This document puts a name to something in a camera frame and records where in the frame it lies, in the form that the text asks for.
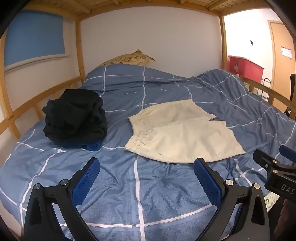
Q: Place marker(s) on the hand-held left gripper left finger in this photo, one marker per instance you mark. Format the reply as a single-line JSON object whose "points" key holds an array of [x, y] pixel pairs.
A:
{"points": [[86, 183]]}

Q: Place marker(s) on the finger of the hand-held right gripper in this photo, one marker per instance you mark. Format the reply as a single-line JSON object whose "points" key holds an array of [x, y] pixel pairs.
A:
{"points": [[286, 151], [268, 162]]}

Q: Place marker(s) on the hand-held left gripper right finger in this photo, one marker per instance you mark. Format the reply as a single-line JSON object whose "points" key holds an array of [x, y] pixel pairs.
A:
{"points": [[208, 183]]}

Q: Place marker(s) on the cream pants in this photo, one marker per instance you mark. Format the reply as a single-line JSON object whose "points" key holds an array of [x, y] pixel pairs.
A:
{"points": [[185, 139]]}

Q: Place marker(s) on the person's right hand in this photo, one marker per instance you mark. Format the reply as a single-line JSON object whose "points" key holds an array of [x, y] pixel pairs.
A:
{"points": [[288, 215]]}

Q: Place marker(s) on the green patterned cloth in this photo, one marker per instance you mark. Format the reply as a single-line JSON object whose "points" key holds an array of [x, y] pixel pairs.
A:
{"points": [[271, 201]]}

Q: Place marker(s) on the dark blue garment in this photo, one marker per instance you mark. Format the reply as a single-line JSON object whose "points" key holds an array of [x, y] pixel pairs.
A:
{"points": [[92, 146]]}

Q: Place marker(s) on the blue checked duvet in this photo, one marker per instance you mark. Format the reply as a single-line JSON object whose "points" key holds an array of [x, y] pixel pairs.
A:
{"points": [[148, 197]]}

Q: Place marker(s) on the pile of black clothes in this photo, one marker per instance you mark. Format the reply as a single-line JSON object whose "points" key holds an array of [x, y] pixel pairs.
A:
{"points": [[74, 118]]}

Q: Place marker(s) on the wooden door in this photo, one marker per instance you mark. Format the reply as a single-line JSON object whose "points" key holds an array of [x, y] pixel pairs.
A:
{"points": [[279, 76]]}

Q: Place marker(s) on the red storage box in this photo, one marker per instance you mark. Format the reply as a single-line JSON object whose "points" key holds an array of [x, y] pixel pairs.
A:
{"points": [[245, 68]]}

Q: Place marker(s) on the brown patterned pillow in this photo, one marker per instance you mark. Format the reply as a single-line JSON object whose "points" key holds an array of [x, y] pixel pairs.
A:
{"points": [[129, 58]]}

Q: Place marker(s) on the blue window blind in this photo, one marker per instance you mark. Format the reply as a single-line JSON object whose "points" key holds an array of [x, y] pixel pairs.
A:
{"points": [[34, 37]]}

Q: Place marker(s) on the wall calendar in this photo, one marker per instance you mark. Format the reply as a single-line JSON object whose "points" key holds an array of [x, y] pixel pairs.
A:
{"points": [[286, 52]]}

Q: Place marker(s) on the wooden bunk bed frame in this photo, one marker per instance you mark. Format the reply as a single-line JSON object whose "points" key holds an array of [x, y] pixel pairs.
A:
{"points": [[79, 46]]}

